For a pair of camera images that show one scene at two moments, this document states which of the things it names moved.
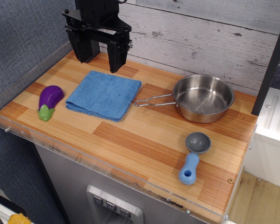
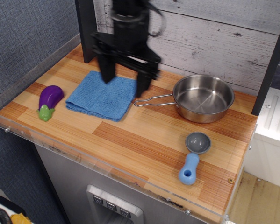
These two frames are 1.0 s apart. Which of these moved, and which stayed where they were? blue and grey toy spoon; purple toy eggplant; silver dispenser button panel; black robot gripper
Moved: black robot gripper
Stayed: purple toy eggplant; blue and grey toy spoon; silver dispenser button panel
